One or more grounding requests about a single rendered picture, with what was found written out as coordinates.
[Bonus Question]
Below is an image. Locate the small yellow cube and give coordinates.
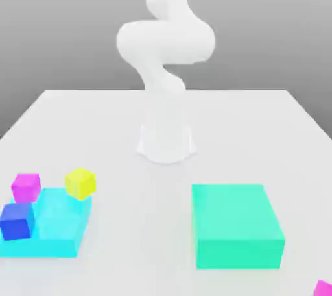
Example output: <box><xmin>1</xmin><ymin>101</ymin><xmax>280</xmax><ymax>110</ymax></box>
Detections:
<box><xmin>64</xmin><ymin>167</ymin><xmax>97</xmax><ymax>201</ymax></box>

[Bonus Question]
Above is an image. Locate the small magenta cube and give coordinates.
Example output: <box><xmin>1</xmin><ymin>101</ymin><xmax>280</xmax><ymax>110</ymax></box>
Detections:
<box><xmin>10</xmin><ymin>173</ymin><xmax>42</xmax><ymax>204</ymax></box>
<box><xmin>313</xmin><ymin>279</ymin><xmax>332</xmax><ymax>296</ymax></box>

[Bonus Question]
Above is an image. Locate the small blue cube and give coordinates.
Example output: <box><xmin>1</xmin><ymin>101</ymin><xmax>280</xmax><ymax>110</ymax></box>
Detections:
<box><xmin>0</xmin><ymin>202</ymin><xmax>36</xmax><ymax>241</ymax></box>

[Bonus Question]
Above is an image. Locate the large turquoise green box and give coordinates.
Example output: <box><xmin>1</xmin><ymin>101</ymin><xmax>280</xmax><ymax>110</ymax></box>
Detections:
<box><xmin>191</xmin><ymin>184</ymin><xmax>287</xmax><ymax>270</ymax></box>

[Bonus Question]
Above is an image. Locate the large cyan box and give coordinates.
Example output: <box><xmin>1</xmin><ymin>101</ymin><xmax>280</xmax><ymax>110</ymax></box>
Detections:
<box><xmin>0</xmin><ymin>187</ymin><xmax>93</xmax><ymax>259</ymax></box>

